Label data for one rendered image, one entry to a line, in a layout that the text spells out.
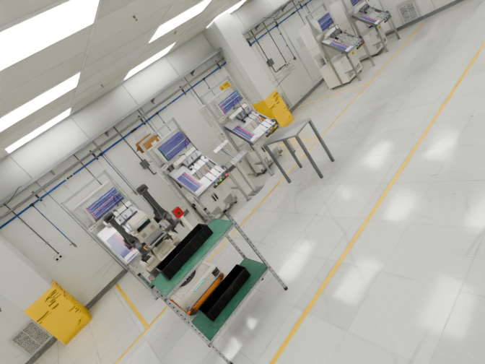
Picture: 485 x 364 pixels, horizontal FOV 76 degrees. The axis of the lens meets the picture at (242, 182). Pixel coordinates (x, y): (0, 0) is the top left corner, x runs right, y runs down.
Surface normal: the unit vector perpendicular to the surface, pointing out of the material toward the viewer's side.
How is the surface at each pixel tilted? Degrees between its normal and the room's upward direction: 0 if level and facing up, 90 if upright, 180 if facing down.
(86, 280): 90
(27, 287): 90
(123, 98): 90
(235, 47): 90
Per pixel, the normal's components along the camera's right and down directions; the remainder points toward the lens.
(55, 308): 0.54, -0.03
